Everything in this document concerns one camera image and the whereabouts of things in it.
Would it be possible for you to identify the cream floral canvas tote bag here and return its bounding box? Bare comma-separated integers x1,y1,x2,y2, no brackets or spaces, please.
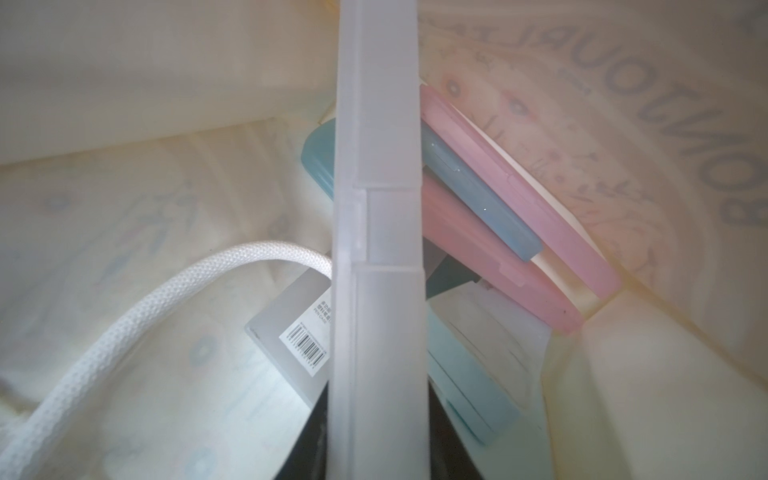
1,1,767,479

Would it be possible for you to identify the blue grey pencil case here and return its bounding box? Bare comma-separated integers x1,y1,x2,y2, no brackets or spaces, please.
300,119,543,261

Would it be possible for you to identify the pink pencil case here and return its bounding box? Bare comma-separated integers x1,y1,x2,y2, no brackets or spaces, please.
420,85,621,299
422,174,584,333

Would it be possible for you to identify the light teal pencil case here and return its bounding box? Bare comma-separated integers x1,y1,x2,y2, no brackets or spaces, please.
427,310,520,444

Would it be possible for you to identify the grey barcoded pencil case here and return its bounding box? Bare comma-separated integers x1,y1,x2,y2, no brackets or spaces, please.
245,269,332,407

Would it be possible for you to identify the translucent white pencil case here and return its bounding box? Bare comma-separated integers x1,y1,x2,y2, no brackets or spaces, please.
327,1,430,479

